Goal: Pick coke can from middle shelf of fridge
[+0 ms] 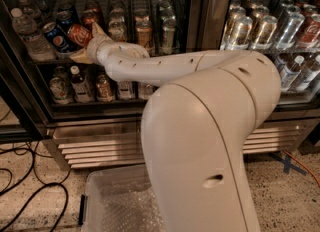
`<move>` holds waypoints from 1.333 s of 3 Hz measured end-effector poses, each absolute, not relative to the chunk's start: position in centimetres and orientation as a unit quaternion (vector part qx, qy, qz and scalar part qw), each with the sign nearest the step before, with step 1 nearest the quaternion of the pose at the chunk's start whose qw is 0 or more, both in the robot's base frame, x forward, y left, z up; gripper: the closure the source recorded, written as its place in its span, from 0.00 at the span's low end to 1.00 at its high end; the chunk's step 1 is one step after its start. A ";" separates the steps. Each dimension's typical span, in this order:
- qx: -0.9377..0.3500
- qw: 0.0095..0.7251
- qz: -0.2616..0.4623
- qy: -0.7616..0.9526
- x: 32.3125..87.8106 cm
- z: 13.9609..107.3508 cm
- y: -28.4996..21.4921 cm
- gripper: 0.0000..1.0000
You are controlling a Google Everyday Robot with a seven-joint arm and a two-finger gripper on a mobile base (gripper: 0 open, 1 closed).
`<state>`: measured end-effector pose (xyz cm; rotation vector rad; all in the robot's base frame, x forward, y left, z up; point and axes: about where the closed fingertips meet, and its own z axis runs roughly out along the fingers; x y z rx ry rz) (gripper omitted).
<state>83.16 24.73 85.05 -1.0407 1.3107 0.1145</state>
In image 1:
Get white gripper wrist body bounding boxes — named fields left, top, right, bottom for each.
left=86, top=35, right=112, bottom=64

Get silver can right fridge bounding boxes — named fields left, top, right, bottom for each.
left=273, top=12, right=305, bottom=50

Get orange floor cable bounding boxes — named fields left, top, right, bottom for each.
left=283, top=150, right=320, bottom=188

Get green white soda can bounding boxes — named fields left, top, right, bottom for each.
left=108, top=21, right=127, bottom=42

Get fridge centre door frame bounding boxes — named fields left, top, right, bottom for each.
left=185, top=0, right=230, bottom=52

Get clear water bottle bottom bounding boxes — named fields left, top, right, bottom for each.
left=138, top=83, right=154, bottom=100

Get small can bottom left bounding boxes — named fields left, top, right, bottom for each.
left=49, top=77, right=73, bottom=105

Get blue pepsi can front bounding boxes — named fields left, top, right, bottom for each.
left=42, top=22, right=77, bottom=59

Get red coke can front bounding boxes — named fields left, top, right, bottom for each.
left=67, top=24, right=93, bottom=47

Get steel fridge bottom grille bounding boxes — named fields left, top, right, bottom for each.
left=52, top=120, right=306, bottom=169

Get clear water bottle left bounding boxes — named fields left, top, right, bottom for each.
left=11, top=8, right=56, bottom=62

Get green silver soda can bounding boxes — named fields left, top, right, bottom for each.
left=160, top=18, right=177, bottom=54

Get clear water bottle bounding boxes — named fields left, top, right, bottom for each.
left=11, top=8, right=56, bottom=62
left=138, top=83, right=154, bottom=100

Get red coke can right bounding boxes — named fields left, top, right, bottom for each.
left=296, top=14, right=320, bottom=48

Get clear plastic storage bin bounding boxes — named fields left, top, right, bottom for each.
left=79, top=165, right=166, bottom=232

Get gold can right fridge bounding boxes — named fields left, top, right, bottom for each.
left=226, top=16, right=253, bottom=50

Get dark tea bottle left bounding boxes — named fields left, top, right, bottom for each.
left=70, top=66, right=94, bottom=103

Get blue tape cross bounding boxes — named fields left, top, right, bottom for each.
left=269, top=153, right=307, bottom=176

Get red coke can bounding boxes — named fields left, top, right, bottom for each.
left=296, top=14, right=320, bottom=48
left=67, top=24, right=93, bottom=47

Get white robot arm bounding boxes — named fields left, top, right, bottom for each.
left=71, top=26, right=281, bottom=232

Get gold soda can middle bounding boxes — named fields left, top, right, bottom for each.
left=135, top=20, right=153, bottom=53

